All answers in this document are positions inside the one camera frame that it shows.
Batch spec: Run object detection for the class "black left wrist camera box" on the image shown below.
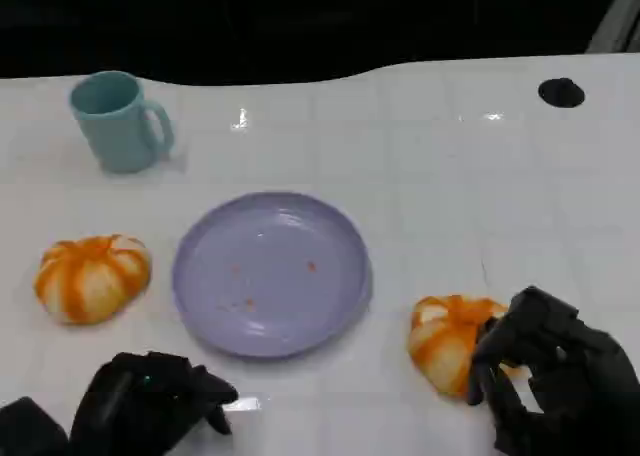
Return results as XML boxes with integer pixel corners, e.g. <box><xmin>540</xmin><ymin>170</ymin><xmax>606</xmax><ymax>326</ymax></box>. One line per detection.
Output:
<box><xmin>0</xmin><ymin>396</ymin><xmax>70</xmax><ymax>456</ymax></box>

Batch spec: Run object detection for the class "orange white toy bread roll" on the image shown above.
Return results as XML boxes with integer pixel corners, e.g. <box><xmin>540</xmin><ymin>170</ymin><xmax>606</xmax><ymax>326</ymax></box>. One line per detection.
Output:
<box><xmin>32</xmin><ymin>233</ymin><xmax>152</xmax><ymax>326</ymax></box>
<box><xmin>406</xmin><ymin>294</ymin><xmax>516</xmax><ymax>398</ymax></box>

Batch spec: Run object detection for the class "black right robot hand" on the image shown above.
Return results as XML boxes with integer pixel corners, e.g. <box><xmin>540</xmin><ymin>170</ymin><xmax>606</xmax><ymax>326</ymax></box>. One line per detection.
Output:
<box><xmin>467</xmin><ymin>285</ymin><xmax>640</xmax><ymax>456</ymax></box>

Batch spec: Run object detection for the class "pale green mug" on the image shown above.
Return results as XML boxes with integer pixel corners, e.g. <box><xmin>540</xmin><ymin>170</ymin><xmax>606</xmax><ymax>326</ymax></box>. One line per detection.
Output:
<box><xmin>68</xmin><ymin>70</ymin><xmax>175</xmax><ymax>175</ymax></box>

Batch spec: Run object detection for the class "lilac plate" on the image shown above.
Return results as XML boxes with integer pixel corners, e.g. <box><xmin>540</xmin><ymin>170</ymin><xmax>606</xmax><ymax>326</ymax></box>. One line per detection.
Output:
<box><xmin>172</xmin><ymin>191</ymin><xmax>374</xmax><ymax>361</ymax></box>

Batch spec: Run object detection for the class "grey metal frame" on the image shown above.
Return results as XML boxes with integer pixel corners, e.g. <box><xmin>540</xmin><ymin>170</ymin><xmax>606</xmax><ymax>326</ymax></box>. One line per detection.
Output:
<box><xmin>584</xmin><ymin>0</ymin><xmax>640</xmax><ymax>55</ymax></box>

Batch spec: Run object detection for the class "black round table grommet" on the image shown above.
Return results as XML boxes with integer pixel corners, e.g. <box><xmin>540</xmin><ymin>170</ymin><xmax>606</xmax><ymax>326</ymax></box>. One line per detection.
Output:
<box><xmin>537</xmin><ymin>77</ymin><xmax>586</xmax><ymax>109</ymax></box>

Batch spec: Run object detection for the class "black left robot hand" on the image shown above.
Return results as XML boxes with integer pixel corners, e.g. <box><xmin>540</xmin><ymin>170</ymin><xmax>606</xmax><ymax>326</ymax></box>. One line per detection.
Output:
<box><xmin>69</xmin><ymin>350</ymin><xmax>239</xmax><ymax>456</ymax></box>

